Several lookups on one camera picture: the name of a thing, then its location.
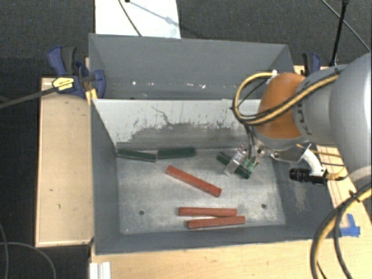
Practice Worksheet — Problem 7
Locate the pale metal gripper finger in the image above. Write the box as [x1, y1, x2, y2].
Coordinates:
[225, 151, 244, 171]
[223, 159, 245, 176]

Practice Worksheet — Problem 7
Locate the dark green flat block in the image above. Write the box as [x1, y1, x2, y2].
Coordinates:
[116, 148, 158, 163]
[216, 151, 252, 180]
[156, 146, 197, 160]

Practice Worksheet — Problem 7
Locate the red-brown flat block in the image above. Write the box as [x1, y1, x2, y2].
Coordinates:
[186, 215, 248, 230]
[177, 206, 238, 217]
[165, 164, 223, 199]

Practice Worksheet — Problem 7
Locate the grey metal bin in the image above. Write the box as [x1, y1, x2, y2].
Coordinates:
[88, 33, 335, 255]

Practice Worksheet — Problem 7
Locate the pale wood board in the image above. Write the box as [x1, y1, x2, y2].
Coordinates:
[35, 77, 95, 248]

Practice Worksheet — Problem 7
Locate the black cylinder on white bracket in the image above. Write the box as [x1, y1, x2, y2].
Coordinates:
[289, 149, 328, 186]

